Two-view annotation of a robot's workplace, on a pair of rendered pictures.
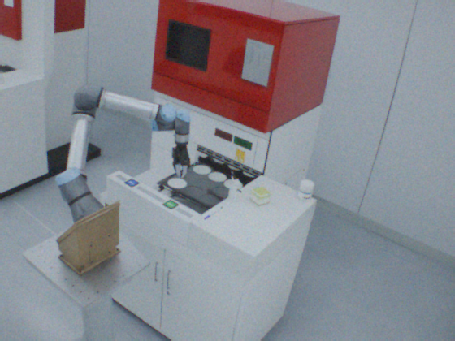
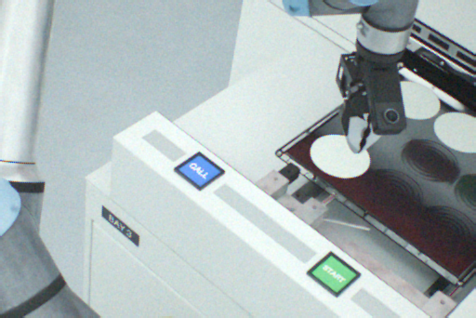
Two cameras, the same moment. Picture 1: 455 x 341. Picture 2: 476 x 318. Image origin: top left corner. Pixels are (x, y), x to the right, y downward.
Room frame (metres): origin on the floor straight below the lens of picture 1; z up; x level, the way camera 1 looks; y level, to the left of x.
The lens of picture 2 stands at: (0.94, 0.35, 1.99)
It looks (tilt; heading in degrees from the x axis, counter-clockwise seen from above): 45 degrees down; 4
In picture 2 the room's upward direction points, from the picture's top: 11 degrees clockwise
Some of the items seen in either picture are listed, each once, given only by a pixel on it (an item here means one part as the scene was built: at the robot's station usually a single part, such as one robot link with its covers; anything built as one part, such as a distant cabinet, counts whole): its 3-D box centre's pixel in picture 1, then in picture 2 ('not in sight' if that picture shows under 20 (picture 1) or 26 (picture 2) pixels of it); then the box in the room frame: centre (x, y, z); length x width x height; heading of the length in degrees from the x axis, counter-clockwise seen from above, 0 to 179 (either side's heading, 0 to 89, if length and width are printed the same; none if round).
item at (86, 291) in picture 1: (89, 266); not in sight; (1.48, 0.55, 0.75); 0.45 x 0.44 x 0.13; 149
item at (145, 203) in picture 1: (150, 206); (258, 254); (1.85, 0.35, 0.89); 0.55 x 0.09 x 0.14; 59
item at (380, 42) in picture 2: (181, 136); (382, 29); (2.05, 0.25, 1.19); 0.08 x 0.08 x 0.05
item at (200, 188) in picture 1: (205, 183); (428, 162); (2.13, 0.11, 0.90); 0.34 x 0.34 x 0.01; 59
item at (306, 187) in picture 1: (305, 191); not in sight; (2.02, -0.41, 1.01); 0.07 x 0.07 x 0.10
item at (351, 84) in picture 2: (180, 150); (371, 70); (2.06, 0.25, 1.11); 0.09 x 0.08 x 0.12; 23
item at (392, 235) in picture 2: (184, 196); (364, 216); (1.97, 0.20, 0.90); 0.38 x 0.01 x 0.01; 59
